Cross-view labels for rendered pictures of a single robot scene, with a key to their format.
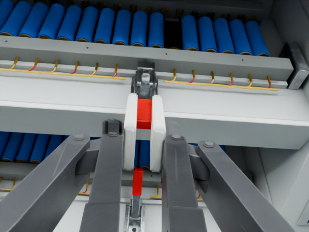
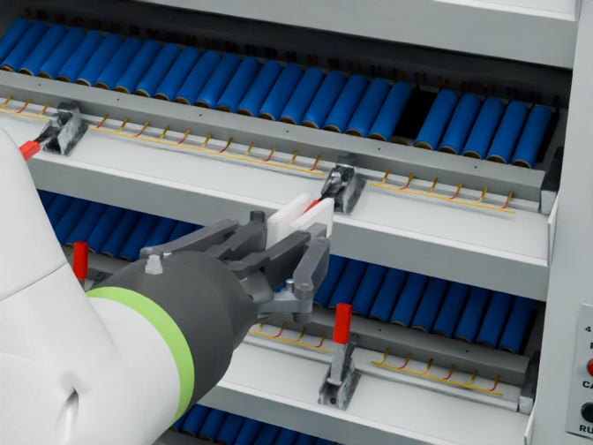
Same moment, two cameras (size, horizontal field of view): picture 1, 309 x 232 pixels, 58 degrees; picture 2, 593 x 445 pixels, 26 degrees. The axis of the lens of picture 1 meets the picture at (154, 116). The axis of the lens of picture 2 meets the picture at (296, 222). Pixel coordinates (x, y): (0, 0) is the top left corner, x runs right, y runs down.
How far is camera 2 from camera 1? 79 cm
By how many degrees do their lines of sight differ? 24
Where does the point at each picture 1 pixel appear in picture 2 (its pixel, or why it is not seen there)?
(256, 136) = (477, 270)
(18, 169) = not seen: hidden behind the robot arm
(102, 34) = (313, 112)
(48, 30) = (250, 101)
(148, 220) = (359, 394)
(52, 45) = (249, 125)
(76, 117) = not seen: hidden behind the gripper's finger
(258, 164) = not seen: hidden behind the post
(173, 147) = (292, 237)
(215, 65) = (438, 170)
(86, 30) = (296, 104)
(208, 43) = (448, 137)
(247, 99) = (473, 219)
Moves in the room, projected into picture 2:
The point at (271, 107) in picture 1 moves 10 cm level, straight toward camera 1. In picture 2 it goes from (498, 234) to (403, 275)
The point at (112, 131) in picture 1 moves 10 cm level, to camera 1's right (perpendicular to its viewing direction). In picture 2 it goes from (257, 220) to (382, 252)
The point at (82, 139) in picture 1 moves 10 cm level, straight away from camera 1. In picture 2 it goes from (233, 222) to (260, 161)
